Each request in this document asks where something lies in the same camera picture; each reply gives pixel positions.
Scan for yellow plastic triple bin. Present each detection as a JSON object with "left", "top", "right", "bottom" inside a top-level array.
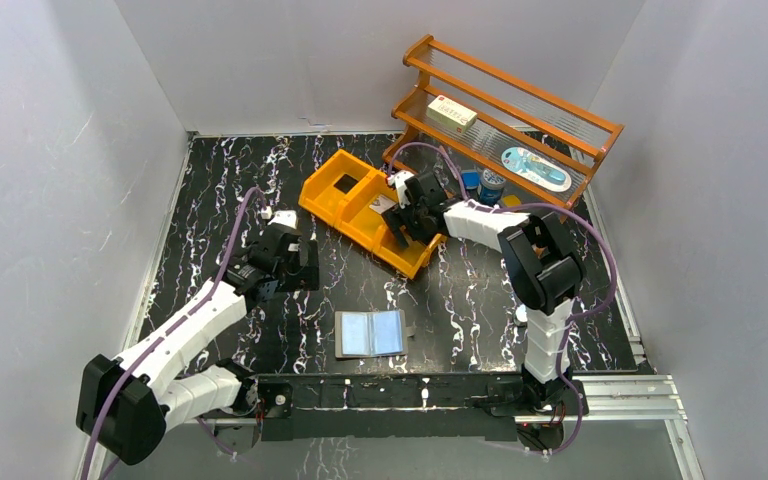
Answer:
[{"left": 298, "top": 149, "right": 448, "bottom": 279}]

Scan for black credit card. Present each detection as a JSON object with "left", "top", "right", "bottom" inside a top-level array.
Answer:
[{"left": 333, "top": 174, "right": 358, "bottom": 195}]

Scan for grey card holder wallet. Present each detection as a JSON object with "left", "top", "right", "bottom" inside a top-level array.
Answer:
[{"left": 335, "top": 309, "right": 415, "bottom": 359}]

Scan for orange wooden shelf rack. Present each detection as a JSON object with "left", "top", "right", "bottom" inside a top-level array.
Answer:
[{"left": 382, "top": 35, "right": 624, "bottom": 208}]

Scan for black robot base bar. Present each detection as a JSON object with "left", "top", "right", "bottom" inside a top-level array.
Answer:
[{"left": 257, "top": 372, "right": 561, "bottom": 441}]

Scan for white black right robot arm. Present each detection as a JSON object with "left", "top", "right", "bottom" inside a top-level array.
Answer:
[{"left": 382, "top": 171, "right": 585, "bottom": 414}]

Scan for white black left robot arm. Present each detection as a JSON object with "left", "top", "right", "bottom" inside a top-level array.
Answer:
[{"left": 76, "top": 220, "right": 320, "bottom": 465}]

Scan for silver card in bin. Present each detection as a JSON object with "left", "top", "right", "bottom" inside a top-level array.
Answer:
[{"left": 369, "top": 195, "right": 396, "bottom": 215}]

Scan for small blue block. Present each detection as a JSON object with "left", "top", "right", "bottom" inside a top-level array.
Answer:
[{"left": 460, "top": 170, "right": 480, "bottom": 191}]

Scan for blue and white round tin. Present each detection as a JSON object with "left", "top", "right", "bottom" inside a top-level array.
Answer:
[{"left": 477, "top": 168, "right": 507, "bottom": 206}]

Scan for yellow grey eraser block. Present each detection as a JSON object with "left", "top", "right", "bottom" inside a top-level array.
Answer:
[{"left": 499, "top": 194, "right": 522, "bottom": 208}]

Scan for white box with red label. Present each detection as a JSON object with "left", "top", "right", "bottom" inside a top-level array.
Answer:
[{"left": 426, "top": 95, "right": 478, "bottom": 133}]

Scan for blue razor blister pack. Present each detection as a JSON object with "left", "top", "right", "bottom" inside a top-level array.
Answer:
[{"left": 500, "top": 147, "right": 572, "bottom": 193}]

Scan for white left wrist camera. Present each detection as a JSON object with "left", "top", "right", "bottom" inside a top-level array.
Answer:
[{"left": 260, "top": 208, "right": 299, "bottom": 233}]

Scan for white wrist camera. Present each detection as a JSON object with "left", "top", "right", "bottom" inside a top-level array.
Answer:
[
  {"left": 387, "top": 170, "right": 415, "bottom": 204},
  {"left": 260, "top": 208, "right": 299, "bottom": 233}
]

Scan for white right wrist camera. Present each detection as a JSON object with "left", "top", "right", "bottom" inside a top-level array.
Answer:
[{"left": 387, "top": 170, "right": 415, "bottom": 204}]

